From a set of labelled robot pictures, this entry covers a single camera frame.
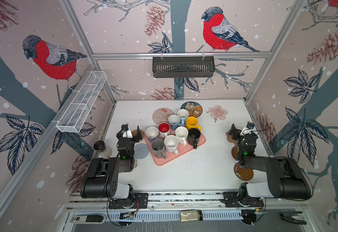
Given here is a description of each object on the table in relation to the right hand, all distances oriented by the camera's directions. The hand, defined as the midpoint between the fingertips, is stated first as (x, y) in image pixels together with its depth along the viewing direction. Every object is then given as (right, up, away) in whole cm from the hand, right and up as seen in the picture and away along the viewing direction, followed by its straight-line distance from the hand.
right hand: (239, 125), depth 89 cm
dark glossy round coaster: (-1, -27, -8) cm, 29 cm away
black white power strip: (-82, -42, -24) cm, 95 cm away
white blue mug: (-35, +7, +14) cm, 38 cm away
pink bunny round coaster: (-51, +6, +21) cm, 56 cm away
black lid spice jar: (-85, -12, -6) cm, 87 cm away
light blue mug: (-42, +2, +11) cm, 43 cm away
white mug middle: (-36, -6, +3) cm, 37 cm away
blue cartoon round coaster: (-24, +11, +25) cm, 36 cm away
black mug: (-28, -8, +5) cm, 30 cm away
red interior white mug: (-49, -4, +9) cm, 50 cm away
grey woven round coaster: (-63, -17, +3) cm, 66 cm away
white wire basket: (-93, +9, -15) cm, 94 cm away
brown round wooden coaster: (-3, -16, 0) cm, 16 cm away
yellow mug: (-29, +1, +11) cm, 31 cm away
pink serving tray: (-36, -16, +2) cm, 40 cm away
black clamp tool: (+16, -43, -21) cm, 50 cm away
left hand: (-67, +1, -1) cm, 67 cm away
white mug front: (-43, -12, +3) cm, 45 cm away
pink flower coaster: (-6, +8, +24) cm, 26 cm away
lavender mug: (-57, -6, +6) cm, 57 cm away
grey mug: (-52, -13, 0) cm, 54 cm away
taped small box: (-34, -40, -23) cm, 57 cm away
